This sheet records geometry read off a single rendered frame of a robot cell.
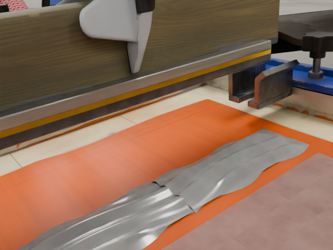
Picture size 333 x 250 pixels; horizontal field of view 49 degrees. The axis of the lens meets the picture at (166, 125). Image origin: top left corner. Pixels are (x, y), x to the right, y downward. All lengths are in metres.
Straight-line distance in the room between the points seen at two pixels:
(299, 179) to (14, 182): 0.30
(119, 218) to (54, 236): 0.06
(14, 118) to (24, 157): 0.21
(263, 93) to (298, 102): 0.07
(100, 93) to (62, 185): 0.14
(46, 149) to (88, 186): 0.12
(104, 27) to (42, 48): 0.05
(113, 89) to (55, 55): 0.05
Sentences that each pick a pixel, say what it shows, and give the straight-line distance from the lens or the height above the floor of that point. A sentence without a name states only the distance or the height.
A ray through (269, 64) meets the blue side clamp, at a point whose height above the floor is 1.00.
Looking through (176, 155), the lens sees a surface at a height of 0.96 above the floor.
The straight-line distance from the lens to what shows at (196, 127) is 0.50.
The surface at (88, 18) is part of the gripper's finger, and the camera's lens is 0.29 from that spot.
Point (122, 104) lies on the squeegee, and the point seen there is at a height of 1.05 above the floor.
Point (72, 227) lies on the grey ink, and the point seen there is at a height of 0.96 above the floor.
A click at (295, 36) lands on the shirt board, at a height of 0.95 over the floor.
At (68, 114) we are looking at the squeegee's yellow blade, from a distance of 0.32.
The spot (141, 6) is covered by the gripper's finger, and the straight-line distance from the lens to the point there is 0.30.
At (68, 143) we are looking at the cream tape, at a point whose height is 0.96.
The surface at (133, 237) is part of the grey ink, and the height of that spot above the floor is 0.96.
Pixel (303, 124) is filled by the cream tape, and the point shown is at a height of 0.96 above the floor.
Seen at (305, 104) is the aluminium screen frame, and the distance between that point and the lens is 0.54.
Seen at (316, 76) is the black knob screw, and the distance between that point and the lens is 0.54.
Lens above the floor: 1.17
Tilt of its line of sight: 24 degrees down
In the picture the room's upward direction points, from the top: 5 degrees counter-clockwise
